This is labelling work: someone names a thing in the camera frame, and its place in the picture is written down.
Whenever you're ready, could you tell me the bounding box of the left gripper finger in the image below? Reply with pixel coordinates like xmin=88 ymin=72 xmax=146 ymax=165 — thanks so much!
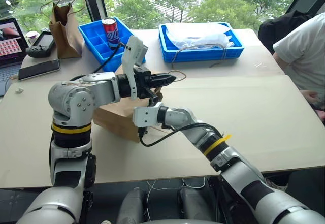
xmin=150 ymin=73 xmax=177 ymax=82
xmin=150 ymin=80 xmax=175 ymax=89

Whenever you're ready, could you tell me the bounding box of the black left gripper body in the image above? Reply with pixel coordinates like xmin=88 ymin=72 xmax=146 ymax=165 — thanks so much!
xmin=133 ymin=66 xmax=158 ymax=107

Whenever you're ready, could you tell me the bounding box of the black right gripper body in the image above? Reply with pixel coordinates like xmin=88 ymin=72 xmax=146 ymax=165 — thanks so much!
xmin=138 ymin=126 xmax=149 ymax=140

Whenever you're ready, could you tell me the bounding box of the brown paper bag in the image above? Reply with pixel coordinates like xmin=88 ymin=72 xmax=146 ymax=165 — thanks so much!
xmin=92 ymin=66 xmax=187 ymax=143
xmin=40 ymin=0 xmax=85 ymax=60

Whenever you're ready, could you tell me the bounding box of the white plastic bag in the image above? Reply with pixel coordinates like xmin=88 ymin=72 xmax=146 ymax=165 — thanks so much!
xmin=166 ymin=22 xmax=235 ymax=50

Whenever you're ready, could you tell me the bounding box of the brown paper bag standing upright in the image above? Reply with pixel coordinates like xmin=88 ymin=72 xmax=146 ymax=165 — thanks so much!
xmin=40 ymin=0 xmax=85 ymax=60

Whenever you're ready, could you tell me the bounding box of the person's hand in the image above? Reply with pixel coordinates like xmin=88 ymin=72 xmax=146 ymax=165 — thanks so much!
xmin=300 ymin=89 xmax=321 ymax=106

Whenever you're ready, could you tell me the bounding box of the blue plastic crate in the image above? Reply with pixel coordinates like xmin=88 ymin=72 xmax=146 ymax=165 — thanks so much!
xmin=158 ymin=21 xmax=245 ymax=63

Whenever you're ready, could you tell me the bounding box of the red and blue soda can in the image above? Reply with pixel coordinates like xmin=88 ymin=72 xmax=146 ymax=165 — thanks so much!
xmin=102 ymin=17 xmax=121 ymax=51

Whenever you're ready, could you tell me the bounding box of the blue compartment bin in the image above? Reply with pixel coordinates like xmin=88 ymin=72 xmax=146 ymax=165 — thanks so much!
xmin=78 ymin=16 xmax=147 ymax=66

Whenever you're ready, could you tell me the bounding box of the dark rounded shape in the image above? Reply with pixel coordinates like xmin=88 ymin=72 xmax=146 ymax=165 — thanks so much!
xmin=116 ymin=187 xmax=148 ymax=224
xmin=177 ymin=185 xmax=219 ymax=221

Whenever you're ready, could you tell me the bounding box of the black window pillar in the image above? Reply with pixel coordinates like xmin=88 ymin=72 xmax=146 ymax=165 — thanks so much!
xmin=78 ymin=0 xmax=108 ymax=23

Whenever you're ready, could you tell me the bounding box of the black smartphone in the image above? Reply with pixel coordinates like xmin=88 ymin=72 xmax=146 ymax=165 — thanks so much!
xmin=18 ymin=59 xmax=61 ymax=81

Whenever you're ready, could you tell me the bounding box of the black handheld game console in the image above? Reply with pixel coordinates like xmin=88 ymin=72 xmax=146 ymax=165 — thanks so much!
xmin=25 ymin=31 xmax=56 ymax=58

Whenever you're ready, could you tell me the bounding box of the white and purple cup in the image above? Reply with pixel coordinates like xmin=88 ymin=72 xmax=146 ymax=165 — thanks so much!
xmin=26 ymin=30 xmax=39 ymax=46

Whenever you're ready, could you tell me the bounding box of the black backpack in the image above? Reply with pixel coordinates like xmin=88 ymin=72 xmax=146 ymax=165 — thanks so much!
xmin=258 ymin=10 xmax=316 ymax=55

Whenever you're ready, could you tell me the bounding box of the open laptop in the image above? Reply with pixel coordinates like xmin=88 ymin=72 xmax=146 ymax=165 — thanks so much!
xmin=0 ymin=18 xmax=30 ymax=97

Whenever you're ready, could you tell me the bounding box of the person in white shirt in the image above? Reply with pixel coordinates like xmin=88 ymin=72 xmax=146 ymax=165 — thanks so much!
xmin=272 ymin=12 xmax=325 ymax=126

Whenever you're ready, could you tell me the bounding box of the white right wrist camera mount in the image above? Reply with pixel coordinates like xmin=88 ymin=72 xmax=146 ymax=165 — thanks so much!
xmin=132 ymin=102 xmax=164 ymax=129

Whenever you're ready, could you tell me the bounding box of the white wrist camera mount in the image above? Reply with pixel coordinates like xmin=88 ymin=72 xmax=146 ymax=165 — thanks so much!
xmin=121 ymin=36 xmax=149 ymax=100
xmin=132 ymin=102 xmax=164 ymax=129

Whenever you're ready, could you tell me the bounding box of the brown twine cord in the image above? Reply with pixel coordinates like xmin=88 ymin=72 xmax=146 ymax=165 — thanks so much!
xmin=171 ymin=44 xmax=229 ymax=69

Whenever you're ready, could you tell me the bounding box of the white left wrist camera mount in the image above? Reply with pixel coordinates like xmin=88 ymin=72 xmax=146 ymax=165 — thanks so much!
xmin=121 ymin=36 xmax=149 ymax=100

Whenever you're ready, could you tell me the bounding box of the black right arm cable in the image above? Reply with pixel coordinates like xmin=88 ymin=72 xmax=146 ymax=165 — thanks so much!
xmin=139 ymin=123 xmax=224 ymax=148

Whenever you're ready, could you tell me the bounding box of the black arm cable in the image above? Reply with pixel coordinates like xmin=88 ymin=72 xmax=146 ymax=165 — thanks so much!
xmin=90 ymin=42 xmax=127 ymax=74
xmin=139 ymin=123 xmax=224 ymax=148

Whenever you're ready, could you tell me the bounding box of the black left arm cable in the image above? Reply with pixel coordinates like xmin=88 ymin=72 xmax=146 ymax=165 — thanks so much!
xmin=90 ymin=42 xmax=127 ymax=74

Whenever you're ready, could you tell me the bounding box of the white cable under table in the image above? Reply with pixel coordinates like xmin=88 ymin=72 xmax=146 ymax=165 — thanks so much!
xmin=145 ymin=177 xmax=207 ymax=191

